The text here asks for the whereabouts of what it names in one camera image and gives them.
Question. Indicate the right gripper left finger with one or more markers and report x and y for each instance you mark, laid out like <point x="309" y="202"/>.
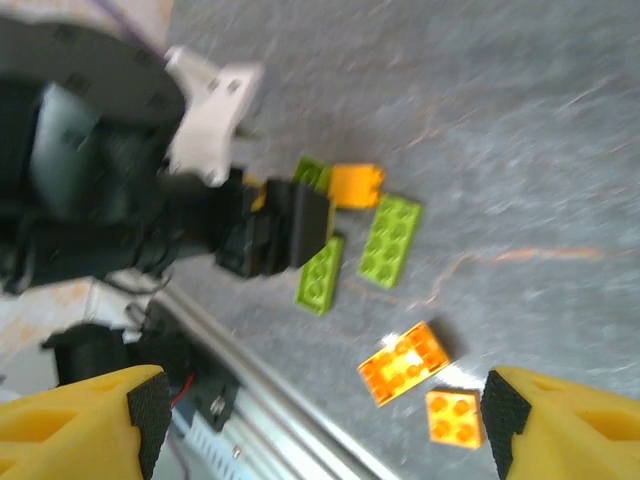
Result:
<point x="65" y="430"/>

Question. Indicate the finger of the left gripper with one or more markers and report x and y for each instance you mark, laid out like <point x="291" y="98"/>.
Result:
<point x="312" y="225"/>
<point x="262" y="197"/>

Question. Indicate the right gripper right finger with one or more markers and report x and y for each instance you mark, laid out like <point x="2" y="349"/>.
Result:
<point x="580" y="430"/>

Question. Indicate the green lego brick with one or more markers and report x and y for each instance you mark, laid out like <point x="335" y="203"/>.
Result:
<point x="391" y="242"/>
<point x="320" y="280"/>
<point x="310" y="172"/>

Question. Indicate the small square orange lego brick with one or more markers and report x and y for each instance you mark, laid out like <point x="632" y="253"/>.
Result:
<point x="455" y="419"/>

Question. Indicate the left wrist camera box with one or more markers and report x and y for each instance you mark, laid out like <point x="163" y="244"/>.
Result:
<point x="215" y="110"/>

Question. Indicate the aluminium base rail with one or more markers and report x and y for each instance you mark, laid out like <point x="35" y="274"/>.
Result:
<point x="280" y="395"/>

